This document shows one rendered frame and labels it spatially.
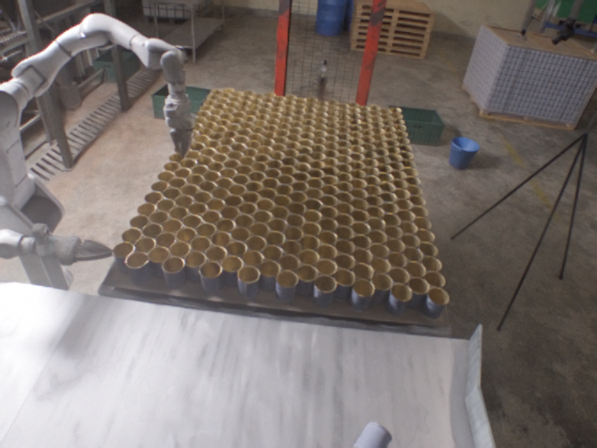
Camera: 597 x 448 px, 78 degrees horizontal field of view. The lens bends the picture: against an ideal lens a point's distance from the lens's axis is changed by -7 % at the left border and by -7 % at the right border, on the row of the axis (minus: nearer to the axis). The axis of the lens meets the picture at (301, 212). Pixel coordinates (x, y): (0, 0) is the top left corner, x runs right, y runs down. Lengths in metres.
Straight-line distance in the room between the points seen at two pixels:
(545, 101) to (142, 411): 6.05
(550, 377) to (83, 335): 2.58
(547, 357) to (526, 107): 4.05
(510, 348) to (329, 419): 1.99
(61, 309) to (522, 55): 5.67
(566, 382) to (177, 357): 2.42
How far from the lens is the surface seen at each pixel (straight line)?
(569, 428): 2.84
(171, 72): 1.39
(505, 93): 6.11
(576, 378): 3.07
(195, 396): 1.14
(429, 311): 1.33
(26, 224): 1.62
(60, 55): 1.64
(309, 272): 1.31
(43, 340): 1.35
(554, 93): 6.40
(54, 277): 1.92
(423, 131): 4.74
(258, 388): 1.14
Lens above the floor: 2.09
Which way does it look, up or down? 38 degrees down
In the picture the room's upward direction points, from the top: 7 degrees clockwise
